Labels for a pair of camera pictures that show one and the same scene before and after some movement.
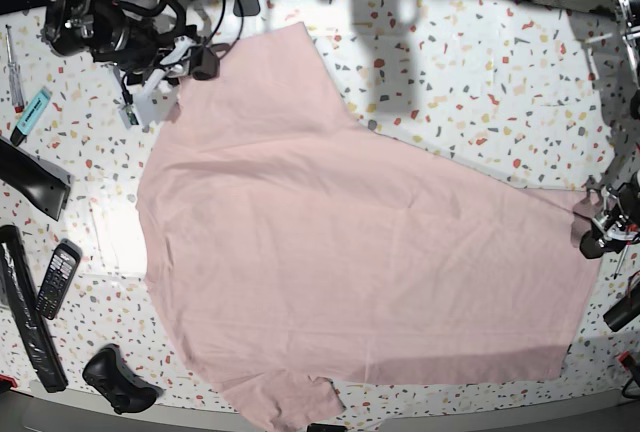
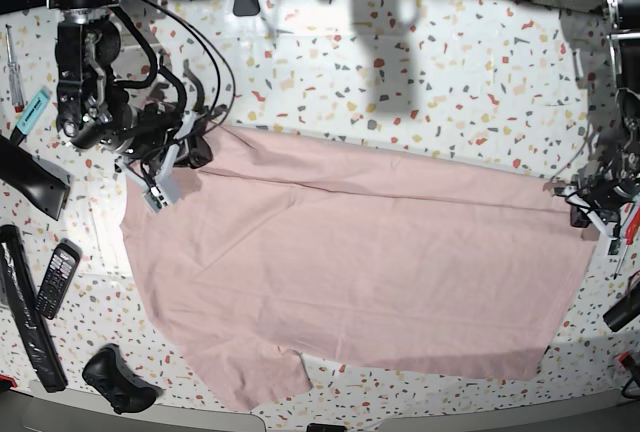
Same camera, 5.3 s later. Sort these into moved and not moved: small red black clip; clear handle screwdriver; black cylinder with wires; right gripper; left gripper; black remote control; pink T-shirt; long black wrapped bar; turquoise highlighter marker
Moved: pink T-shirt; left gripper; right gripper
Not moved: clear handle screwdriver; turquoise highlighter marker; black remote control; small red black clip; long black wrapped bar; black cylinder with wires
